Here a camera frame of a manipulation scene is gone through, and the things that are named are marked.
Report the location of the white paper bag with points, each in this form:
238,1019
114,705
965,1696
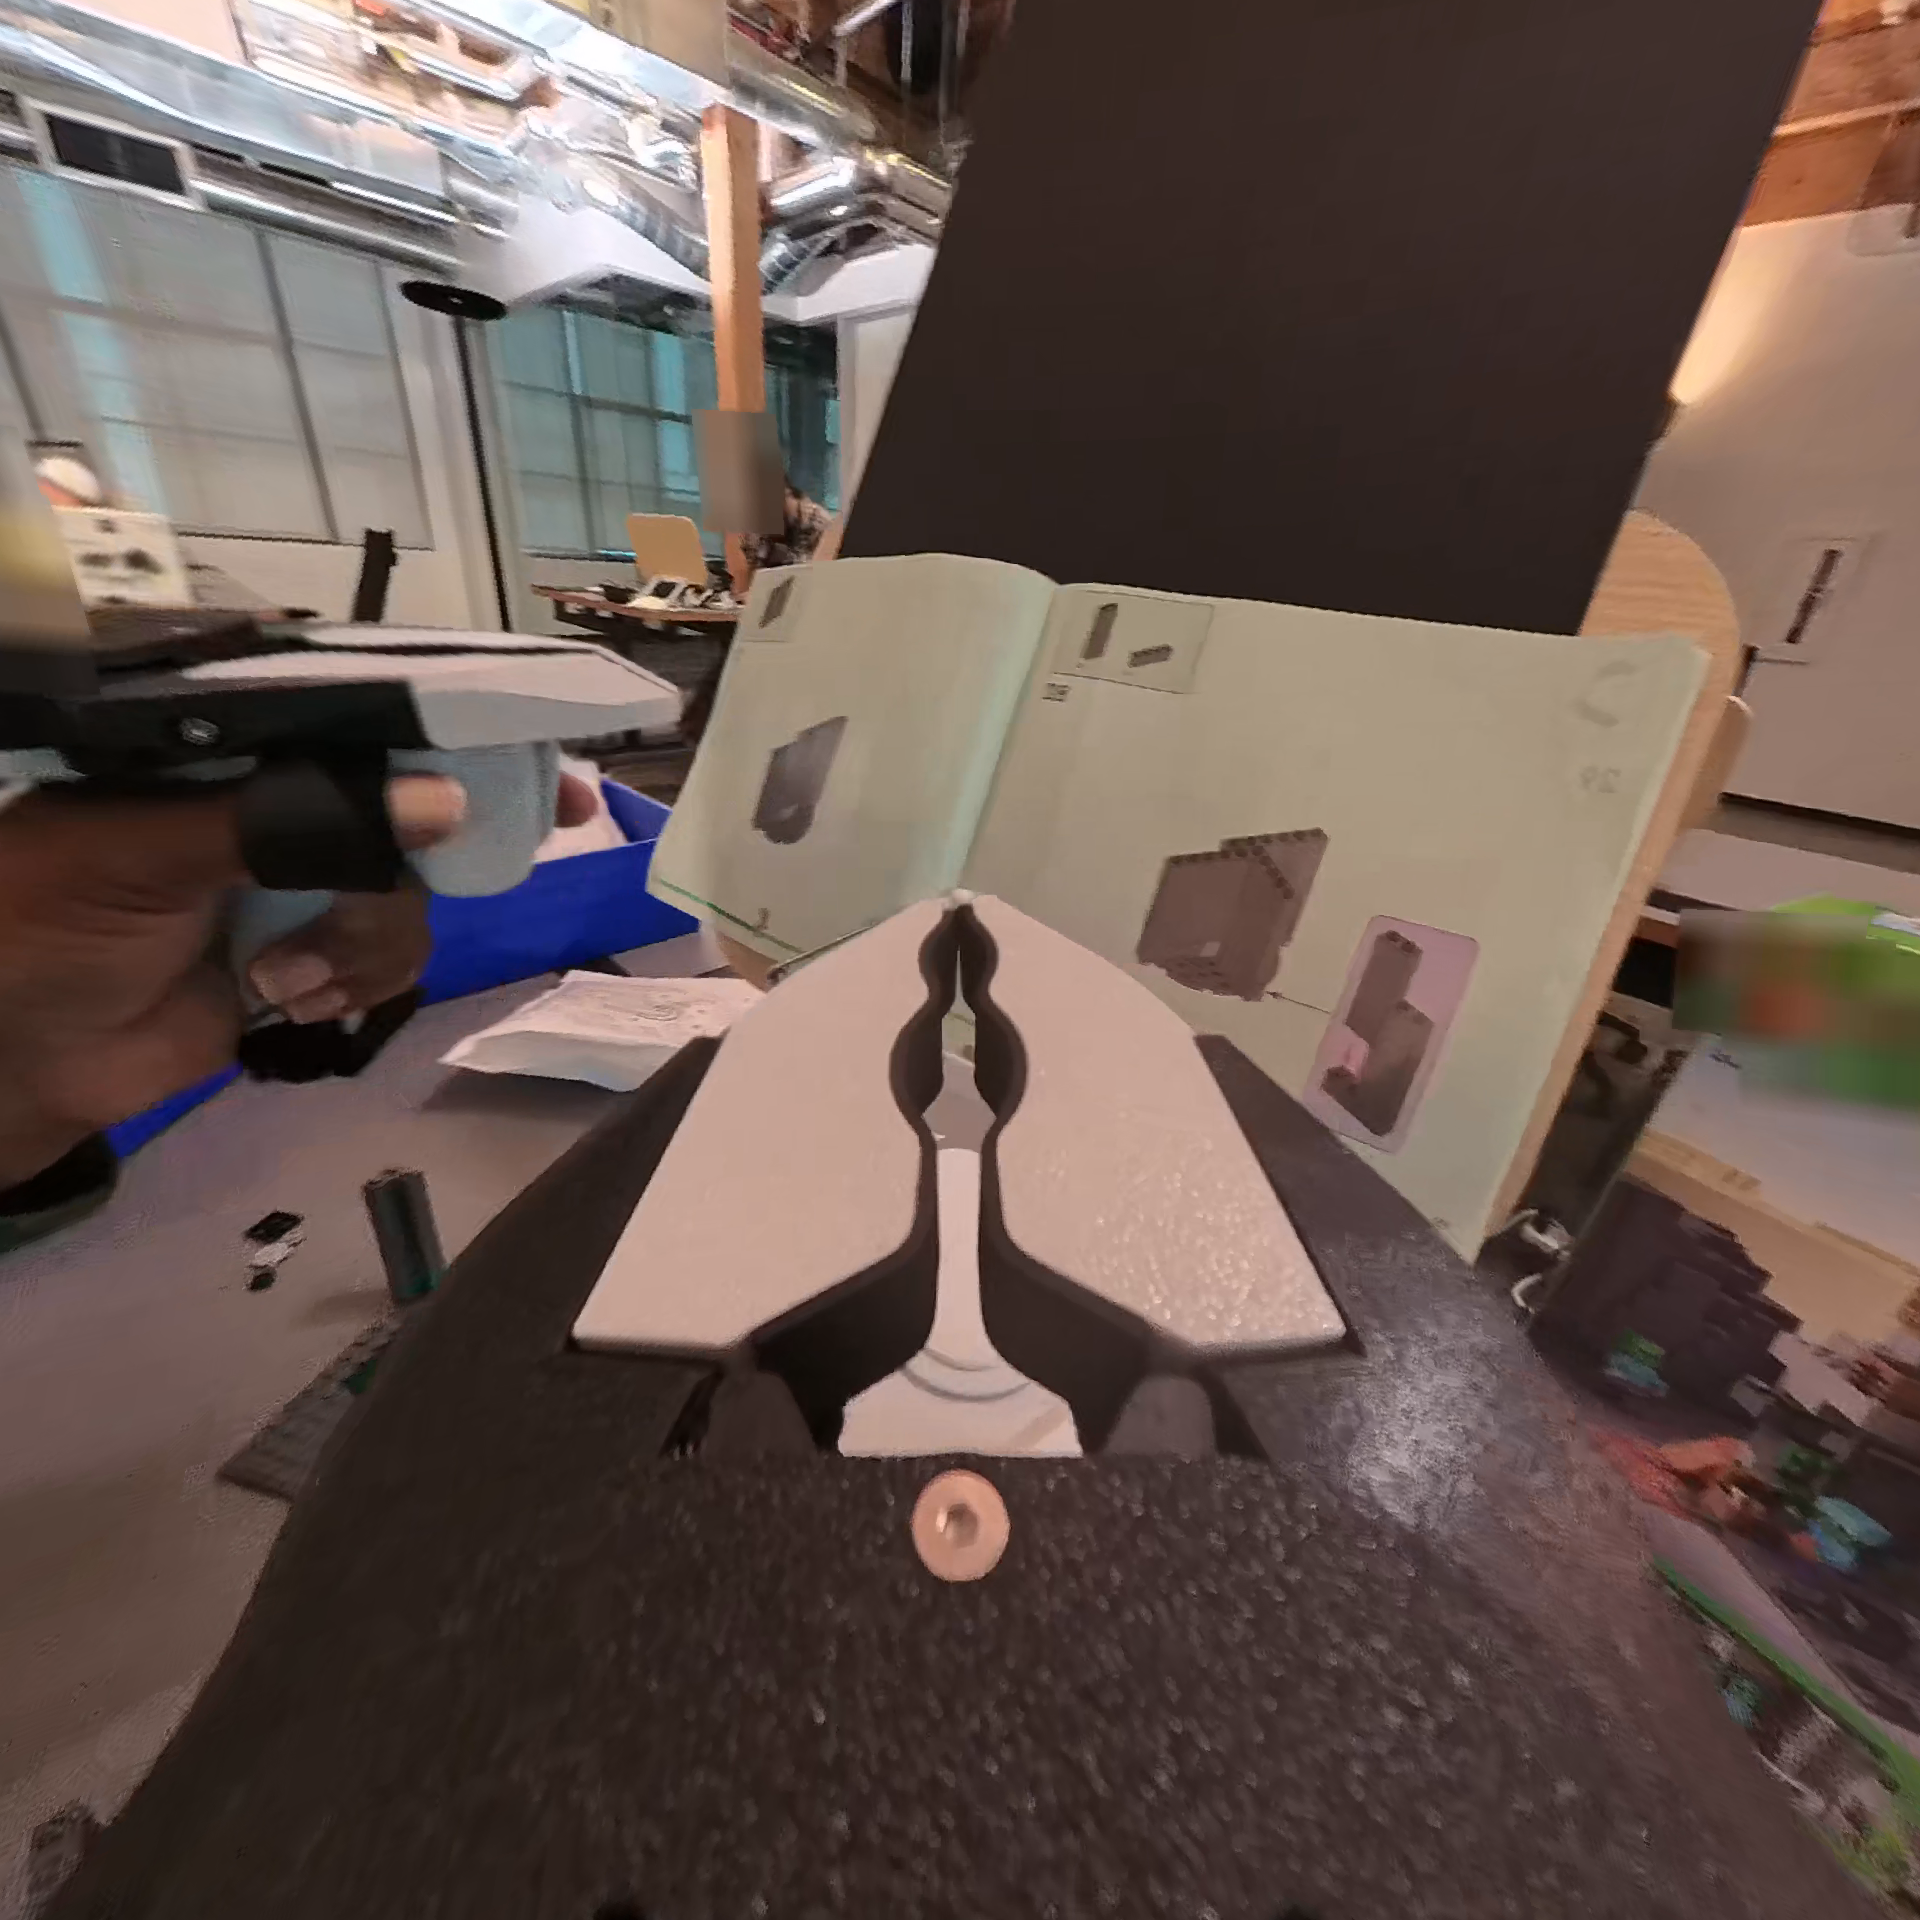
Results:
600,1029

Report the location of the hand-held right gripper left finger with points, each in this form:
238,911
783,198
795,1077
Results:
720,1200

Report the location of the wooden column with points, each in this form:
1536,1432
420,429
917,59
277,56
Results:
733,255

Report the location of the blue plastic bin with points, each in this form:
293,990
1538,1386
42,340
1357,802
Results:
554,915

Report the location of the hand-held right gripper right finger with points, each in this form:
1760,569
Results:
1171,1200

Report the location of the grey desk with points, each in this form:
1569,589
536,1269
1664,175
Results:
121,1381

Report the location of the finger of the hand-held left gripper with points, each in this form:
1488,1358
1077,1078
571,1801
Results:
554,692
450,638

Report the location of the wooden-top table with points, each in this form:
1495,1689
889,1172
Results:
631,609

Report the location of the black light stand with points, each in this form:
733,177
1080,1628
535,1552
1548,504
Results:
477,450

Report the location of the green printed toy box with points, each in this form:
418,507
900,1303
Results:
1724,1351

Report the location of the person's left hand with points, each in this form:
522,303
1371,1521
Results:
105,960

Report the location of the pale green instruction booklet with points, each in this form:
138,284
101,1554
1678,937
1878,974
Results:
1201,781

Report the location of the small black brick piece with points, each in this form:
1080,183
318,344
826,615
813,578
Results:
274,1231

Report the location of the grey brick baseplate build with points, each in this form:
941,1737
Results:
322,1394

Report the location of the black wood-edged book stand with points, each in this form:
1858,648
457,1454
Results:
1275,300

